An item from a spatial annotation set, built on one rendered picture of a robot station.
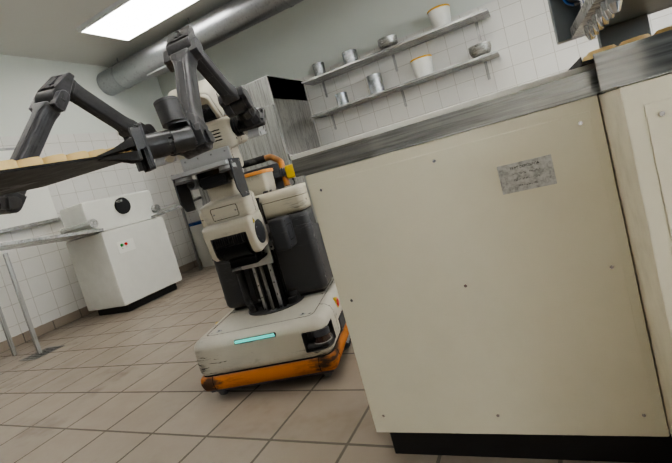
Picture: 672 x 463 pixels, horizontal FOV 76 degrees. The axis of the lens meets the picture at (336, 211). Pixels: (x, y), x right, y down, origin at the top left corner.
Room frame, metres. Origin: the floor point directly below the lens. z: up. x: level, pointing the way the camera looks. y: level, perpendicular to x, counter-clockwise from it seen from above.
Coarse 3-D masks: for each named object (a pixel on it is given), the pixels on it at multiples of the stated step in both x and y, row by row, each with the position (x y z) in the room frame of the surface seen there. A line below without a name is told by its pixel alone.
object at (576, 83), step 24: (576, 72) 0.88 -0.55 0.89; (504, 96) 0.94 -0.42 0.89; (528, 96) 0.92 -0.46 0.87; (552, 96) 0.90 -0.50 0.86; (576, 96) 0.89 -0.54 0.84; (408, 120) 1.03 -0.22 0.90; (432, 120) 1.01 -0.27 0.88; (456, 120) 0.99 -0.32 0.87; (480, 120) 0.97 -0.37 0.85; (336, 144) 1.11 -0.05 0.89; (360, 144) 1.09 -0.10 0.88; (384, 144) 1.06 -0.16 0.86; (408, 144) 1.04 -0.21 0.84; (312, 168) 1.15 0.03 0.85
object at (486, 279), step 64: (512, 128) 0.93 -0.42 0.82; (576, 128) 0.88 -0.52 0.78; (320, 192) 1.14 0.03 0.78; (384, 192) 1.07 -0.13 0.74; (448, 192) 1.00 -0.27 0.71; (512, 192) 0.94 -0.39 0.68; (576, 192) 0.89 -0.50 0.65; (384, 256) 1.08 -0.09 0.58; (448, 256) 1.02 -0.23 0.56; (512, 256) 0.96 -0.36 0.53; (576, 256) 0.90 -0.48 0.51; (384, 320) 1.10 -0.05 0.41; (448, 320) 1.03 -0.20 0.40; (512, 320) 0.97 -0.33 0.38; (576, 320) 0.91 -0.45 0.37; (640, 320) 0.87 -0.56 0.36; (384, 384) 1.12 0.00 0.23; (448, 384) 1.05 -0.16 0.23; (512, 384) 0.98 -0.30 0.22; (576, 384) 0.93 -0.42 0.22; (640, 384) 0.87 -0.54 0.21; (448, 448) 1.10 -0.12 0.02; (512, 448) 1.03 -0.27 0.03; (576, 448) 0.97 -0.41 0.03; (640, 448) 0.91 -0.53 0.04
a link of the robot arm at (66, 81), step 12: (48, 84) 1.43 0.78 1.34; (60, 84) 1.41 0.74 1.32; (72, 84) 1.46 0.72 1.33; (36, 96) 1.40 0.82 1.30; (48, 96) 1.38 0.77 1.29; (72, 96) 1.48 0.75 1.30; (84, 96) 1.51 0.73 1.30; (84, 108) 1.54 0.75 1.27; (96, 108) 1.56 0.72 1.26; (108, 108) 1.61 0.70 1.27; (108, 120) 1.62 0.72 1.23; (120, 120) 1.65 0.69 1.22; (132, 120) 1.71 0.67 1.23; (120, 132) 1.70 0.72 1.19; (144, 132) 1.73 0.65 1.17
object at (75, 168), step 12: (96, 156) 0.89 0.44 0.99; (108, 156) 0.93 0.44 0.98; (24, 168) 0.72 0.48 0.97; (36, 168) 0.75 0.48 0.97; (48, 168) 0.81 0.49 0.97; (60, 168) 0.87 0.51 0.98; (72, 168) 0.94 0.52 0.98; (84, 168) 1.03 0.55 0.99; (96, 168) 1.14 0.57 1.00; (0, 180) 0.77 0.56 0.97; (12, 180) 0.83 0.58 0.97; (24, 180) 0.90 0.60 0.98; (36, 180) 0.98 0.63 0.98; (48, 180) 1.07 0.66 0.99; (60, 180) 1.18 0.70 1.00; (0, 192) 1.01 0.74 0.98; (12, 192) 1.11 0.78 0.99
